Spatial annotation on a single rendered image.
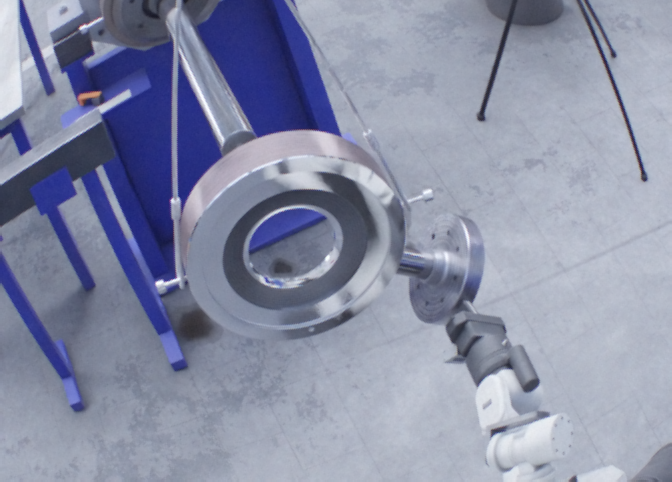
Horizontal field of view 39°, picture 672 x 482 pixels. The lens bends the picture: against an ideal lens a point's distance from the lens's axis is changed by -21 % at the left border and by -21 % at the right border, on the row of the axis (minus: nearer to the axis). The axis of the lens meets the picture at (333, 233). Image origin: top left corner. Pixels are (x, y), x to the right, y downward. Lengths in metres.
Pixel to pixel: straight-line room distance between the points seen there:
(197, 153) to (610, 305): 1.39
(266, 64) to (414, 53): 0.86
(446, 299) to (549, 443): 0.80
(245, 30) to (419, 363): 1.08
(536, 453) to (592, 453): 1.51
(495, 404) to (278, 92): 1.86
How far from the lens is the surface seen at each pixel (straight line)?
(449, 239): 2.05
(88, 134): 2.82
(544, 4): 4.12
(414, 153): 3.64
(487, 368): 1.84
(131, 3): 2.77
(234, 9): 3.21
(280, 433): 3.05
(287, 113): 3.49
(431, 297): 2.07
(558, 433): 1.30
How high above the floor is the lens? 2.43
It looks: 44 degrees down
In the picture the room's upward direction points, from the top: 20 degrees counter-clockwise
